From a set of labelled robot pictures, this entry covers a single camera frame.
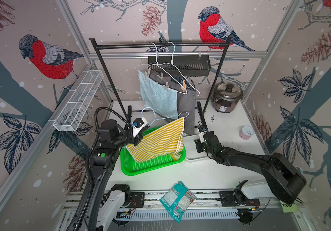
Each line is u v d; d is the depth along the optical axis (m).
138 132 0.57
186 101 0.77
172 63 0.70
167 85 0.75
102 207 0.53
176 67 0.71
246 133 0.94
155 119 0.66
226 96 1.00
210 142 0.68
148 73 0.81
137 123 0.54
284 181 0.43
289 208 0.70
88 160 0.48
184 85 0.74
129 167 0.85
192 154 0.86
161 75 0.80
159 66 0.70
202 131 0.78
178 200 0.70
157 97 0.86
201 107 1.13
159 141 0.80
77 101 0.77
